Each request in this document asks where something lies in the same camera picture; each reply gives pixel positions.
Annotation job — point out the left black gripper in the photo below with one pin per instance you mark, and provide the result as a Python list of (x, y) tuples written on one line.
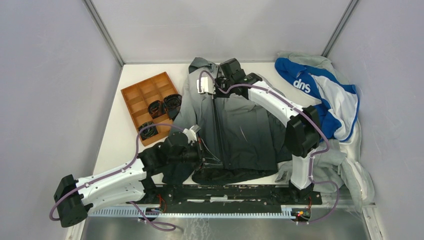
[(204, 159)]

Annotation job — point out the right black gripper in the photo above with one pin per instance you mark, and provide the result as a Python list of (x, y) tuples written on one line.
[(218, 93)]

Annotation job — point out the grey black zip jacket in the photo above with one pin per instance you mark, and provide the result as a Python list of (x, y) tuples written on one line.
[(248, 139)]

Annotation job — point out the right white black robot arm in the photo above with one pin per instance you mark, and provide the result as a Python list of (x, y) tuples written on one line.
[(302, 124)]

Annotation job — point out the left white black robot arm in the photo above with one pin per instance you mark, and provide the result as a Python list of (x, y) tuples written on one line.
[(75, 198)]

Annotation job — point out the blue white jacket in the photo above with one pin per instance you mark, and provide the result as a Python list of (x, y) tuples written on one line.
[(339, 103)]

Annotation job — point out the orange compartment tray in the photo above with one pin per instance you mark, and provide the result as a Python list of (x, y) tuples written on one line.
[(140, 95)]

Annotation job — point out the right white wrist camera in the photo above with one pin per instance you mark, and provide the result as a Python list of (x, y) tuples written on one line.
[(205, 85)]

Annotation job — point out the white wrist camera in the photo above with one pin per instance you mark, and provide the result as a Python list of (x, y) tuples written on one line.
[(192, 132), (205, 85)]

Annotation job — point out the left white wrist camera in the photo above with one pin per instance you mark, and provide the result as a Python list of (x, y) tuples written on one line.
[(192, 132)]

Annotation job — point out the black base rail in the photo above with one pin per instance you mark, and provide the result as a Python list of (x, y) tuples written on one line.
[(226, 199)]

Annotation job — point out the white slotted cable duct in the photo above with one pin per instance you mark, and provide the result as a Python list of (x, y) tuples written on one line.
[(132, 212)]

